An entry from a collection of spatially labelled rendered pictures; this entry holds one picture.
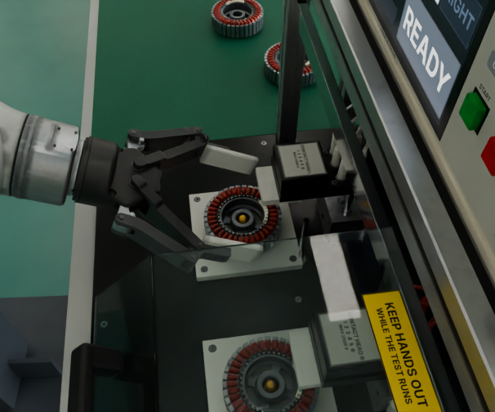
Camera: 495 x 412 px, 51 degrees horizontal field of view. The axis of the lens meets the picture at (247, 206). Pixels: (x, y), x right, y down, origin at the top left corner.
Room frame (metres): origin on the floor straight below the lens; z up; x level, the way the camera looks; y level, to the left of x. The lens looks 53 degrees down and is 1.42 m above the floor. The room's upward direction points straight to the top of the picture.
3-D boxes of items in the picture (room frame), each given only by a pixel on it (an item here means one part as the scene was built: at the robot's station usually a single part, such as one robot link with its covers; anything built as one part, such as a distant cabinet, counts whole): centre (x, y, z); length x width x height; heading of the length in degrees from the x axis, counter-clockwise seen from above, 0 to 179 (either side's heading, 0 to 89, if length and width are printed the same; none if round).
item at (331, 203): (0.46, -0.14, 0.80); 0.08 x 0.05 x 0.06; 8
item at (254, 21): (1.00, 0.02, 0.77); 0.11 x 0.11 x 0.04
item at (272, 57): (0.84, -0.09, 0.77); 0.11 x 0.11 x 0.04
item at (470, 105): (0.26, -0.15, 1.18); 0.02 x 0.01 x 0.02; 8
